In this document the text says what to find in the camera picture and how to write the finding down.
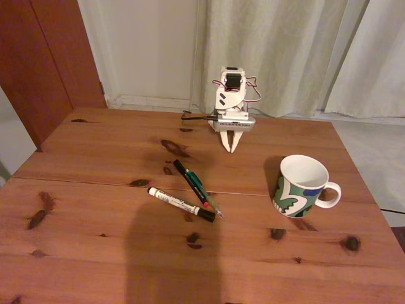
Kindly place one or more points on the white marker black cap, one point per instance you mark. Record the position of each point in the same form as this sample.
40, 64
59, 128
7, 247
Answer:
180, 203

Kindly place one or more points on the pale curtain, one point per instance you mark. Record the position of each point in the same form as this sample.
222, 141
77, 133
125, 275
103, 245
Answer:
376, 69
278, 57

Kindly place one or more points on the white green patterned mug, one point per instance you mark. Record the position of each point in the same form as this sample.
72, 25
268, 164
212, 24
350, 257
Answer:
294, 199

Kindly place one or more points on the brown wooden door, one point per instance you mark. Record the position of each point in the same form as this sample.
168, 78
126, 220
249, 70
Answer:
38, 63

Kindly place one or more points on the white furniture panel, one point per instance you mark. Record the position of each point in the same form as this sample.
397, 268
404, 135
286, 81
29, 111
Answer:
12, 142

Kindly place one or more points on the silver camera box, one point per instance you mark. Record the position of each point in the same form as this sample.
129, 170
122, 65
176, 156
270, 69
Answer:
234, 125

